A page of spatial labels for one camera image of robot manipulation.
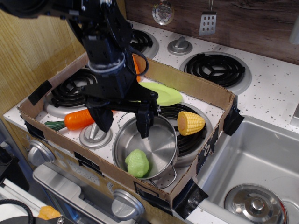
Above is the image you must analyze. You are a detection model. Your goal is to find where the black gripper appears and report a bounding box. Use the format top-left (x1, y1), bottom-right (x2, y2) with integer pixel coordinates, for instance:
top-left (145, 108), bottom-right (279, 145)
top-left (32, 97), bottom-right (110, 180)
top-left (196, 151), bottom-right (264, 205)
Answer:
top-left (80, 53), bottom-right (160, 139)

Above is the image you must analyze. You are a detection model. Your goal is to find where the stainless steel pan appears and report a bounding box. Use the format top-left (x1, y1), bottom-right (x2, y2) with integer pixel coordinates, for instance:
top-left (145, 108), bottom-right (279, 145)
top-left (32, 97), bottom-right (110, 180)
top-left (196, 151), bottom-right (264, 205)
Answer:
top-left (112, 115), bottom-right (178, 189)

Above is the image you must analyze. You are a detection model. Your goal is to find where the light green toy broccoli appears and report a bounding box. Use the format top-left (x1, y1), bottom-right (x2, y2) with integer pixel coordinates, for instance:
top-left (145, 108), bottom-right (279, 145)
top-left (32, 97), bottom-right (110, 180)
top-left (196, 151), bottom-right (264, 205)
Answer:
top-left (125, 149), bottom-right (150, 178)

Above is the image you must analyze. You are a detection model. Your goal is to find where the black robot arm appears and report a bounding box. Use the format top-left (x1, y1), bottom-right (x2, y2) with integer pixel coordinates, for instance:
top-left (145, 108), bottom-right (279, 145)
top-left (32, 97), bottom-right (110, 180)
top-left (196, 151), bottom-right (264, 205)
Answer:
top-left (0, 0), bottom-right (158, 138)

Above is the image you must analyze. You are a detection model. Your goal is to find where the silver stove knob front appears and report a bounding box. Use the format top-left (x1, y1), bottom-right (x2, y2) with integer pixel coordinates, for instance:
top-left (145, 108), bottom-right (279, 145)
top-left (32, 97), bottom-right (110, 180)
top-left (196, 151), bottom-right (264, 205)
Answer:
top-left (79, 123), bottom-right (113, 150)

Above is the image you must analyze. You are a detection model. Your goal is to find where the silver stove knob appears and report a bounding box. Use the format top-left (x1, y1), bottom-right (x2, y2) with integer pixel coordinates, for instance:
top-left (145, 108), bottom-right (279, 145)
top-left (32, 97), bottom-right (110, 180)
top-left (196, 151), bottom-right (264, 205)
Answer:
top-left (167, 37), bottom-right (193, 56)
top-left (79, 123), bottom-right (113, 150)

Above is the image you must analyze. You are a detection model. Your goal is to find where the orange toy carrot cone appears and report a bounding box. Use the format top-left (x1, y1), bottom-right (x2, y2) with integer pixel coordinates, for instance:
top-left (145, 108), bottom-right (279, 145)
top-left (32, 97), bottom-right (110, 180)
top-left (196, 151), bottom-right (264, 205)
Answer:
top-left (132, 55), bottom-right (141, 82)

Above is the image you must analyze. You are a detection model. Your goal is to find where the orange toy carrot with leaves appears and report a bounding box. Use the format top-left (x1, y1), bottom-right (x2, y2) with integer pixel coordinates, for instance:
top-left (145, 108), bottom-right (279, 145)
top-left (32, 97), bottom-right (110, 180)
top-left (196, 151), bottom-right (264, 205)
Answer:
top-left (44, 107), bottom-right (117, 131)

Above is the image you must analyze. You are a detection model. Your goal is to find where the light green plastic plate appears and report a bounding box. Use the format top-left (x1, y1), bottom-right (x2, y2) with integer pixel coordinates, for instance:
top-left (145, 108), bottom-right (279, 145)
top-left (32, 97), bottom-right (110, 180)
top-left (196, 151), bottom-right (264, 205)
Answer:
top-left (139, 82), bottom-right (183, 106)

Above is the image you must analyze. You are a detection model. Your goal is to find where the front left black burner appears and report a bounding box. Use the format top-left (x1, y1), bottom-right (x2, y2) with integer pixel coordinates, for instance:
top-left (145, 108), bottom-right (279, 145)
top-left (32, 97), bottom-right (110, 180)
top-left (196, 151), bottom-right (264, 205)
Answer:
top-left (43, 67), bottom-right (97, 119)

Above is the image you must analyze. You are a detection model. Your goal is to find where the black burner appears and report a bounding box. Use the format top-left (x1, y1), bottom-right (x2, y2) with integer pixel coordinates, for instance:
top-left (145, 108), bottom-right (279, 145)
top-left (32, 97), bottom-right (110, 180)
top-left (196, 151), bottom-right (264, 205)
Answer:
top-left (43, 67), bottom-right (97, 119)
top-left (179, 52), bottom-right (252, 95)
top-left (159, 103), bottom-right (213, 169)
top-left (130, 29), bottom-right (159, 59)

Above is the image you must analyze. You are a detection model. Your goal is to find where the yellow toy corn cob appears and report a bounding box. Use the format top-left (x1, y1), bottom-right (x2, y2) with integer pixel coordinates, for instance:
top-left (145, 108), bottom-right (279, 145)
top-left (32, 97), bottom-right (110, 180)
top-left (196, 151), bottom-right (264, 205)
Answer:
top-left (177, 111), bottom-right (206, 136)

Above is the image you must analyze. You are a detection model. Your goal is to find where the front right black burner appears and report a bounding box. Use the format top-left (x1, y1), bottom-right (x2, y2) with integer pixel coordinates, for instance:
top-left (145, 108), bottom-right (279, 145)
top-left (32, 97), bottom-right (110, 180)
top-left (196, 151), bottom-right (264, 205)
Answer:
top-left (159, 103), bottom-right (213, 169)

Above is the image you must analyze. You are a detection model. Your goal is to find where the back left black burner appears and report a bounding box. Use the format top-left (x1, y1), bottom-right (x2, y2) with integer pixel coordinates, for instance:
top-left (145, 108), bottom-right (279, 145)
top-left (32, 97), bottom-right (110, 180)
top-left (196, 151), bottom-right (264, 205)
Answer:
top-left (130, 29), bottom-right (159, 59)

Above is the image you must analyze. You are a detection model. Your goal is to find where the silver stove knob back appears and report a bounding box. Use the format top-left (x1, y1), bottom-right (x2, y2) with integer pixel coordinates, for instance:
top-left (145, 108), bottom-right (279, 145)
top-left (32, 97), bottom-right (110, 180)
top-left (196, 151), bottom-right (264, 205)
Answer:
top-left (167, 37), bottom-right (193, 56)

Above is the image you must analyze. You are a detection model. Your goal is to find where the silver oven knob right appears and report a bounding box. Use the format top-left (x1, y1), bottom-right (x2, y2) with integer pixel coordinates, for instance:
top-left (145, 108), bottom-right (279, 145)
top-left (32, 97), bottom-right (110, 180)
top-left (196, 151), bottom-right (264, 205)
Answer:
top-left (111, 189), bottom-right (145, 221)

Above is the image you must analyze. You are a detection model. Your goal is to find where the silver oven knob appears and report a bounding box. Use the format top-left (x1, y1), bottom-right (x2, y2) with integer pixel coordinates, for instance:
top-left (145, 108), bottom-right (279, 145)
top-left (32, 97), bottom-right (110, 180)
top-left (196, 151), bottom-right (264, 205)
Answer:
top-left (111, 189), bottom-right (145, 221)
top-left (28, 140), bottom-right (56, 167)

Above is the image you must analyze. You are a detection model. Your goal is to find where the silver oven knob left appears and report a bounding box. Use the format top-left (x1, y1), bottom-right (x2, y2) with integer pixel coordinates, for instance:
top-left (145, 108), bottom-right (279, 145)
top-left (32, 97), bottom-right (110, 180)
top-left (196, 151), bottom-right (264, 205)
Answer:
top-left (28, 140), bottom-right (56, 167)

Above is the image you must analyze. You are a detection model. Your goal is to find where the back right black burner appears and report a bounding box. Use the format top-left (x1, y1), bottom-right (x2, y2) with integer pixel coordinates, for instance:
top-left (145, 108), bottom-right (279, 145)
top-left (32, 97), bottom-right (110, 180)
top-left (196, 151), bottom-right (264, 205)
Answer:
top-left (179, 52), bottom-right (252, 95)

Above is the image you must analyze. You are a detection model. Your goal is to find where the hanging silver strainer ladle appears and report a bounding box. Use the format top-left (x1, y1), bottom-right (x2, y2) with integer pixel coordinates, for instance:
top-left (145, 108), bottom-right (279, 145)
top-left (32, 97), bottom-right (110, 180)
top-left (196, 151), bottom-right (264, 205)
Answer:
top-left (152, 0), bottom-right (174, 25)

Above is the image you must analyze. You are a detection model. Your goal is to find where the yellow orange object bottom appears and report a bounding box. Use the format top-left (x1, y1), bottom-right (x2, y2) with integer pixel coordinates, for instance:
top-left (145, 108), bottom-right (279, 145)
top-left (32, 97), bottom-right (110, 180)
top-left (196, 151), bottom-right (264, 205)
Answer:
top-left (37, 205), bottom-right (61, 220)

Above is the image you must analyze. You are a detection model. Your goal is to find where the hanging silver spatula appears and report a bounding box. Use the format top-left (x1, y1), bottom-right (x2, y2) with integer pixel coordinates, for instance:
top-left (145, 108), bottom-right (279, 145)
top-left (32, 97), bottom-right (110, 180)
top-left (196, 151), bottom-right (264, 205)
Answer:
top-left (199, 0), bottom-right (217, 36)

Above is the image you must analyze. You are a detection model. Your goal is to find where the grey toy sink basin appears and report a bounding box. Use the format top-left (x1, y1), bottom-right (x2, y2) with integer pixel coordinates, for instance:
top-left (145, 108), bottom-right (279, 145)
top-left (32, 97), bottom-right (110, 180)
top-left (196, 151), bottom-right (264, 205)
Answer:
top-left (198, 116), bottom-right (299, 224)

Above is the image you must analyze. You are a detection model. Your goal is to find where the steel pot lid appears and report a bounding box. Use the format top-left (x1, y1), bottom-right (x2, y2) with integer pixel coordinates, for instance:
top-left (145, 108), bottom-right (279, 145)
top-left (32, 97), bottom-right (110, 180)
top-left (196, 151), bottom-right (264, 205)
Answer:
top-left (223, 184), bottom-right (289, 224)

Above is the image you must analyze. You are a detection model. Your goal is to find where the silver oven door handle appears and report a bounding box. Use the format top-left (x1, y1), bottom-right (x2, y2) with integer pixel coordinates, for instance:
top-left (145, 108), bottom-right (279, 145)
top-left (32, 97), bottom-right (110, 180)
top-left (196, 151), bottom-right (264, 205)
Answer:
top-left (32, 162), bottom-right (122, 224)

